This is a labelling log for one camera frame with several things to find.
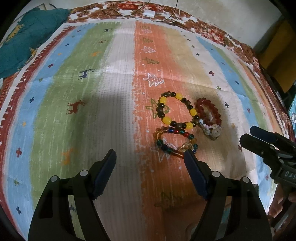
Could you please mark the teal pillow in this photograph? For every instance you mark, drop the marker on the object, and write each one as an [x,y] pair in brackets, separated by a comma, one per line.
[30,33]

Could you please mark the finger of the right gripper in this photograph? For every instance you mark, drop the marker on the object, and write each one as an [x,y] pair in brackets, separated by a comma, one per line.
[270,155]
[275,139]

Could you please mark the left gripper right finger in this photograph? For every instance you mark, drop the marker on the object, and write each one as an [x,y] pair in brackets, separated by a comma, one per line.
[247,218]

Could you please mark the right human hand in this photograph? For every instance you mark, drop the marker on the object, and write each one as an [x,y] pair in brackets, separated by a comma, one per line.
[278,199]

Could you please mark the white charger adapter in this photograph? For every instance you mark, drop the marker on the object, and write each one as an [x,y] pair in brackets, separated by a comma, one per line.
[149,13]

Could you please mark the striped colourful woven mat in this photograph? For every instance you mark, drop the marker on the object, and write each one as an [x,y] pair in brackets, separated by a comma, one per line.
[149,196]

